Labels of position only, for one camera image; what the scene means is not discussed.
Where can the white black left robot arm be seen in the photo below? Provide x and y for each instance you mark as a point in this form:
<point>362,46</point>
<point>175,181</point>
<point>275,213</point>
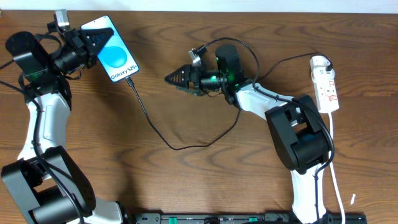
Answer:
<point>45,182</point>

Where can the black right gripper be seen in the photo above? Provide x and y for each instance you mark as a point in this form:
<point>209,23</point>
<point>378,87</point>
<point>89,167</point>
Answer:
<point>191,80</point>

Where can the small white paper scrap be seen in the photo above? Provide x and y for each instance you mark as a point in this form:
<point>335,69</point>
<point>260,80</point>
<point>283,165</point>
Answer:
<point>352,199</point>

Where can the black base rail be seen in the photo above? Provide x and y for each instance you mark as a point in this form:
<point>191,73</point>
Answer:
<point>278,218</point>

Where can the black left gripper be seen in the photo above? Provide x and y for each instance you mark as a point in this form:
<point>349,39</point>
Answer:
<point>82,48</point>

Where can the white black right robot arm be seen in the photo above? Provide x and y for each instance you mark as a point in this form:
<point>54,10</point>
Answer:
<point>301,140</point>

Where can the blue Galaxy smartphone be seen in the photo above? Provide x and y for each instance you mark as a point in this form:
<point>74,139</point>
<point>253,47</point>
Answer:
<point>115,57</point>

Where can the white power strip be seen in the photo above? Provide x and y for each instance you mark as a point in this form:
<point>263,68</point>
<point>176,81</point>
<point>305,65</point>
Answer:
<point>323,78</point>

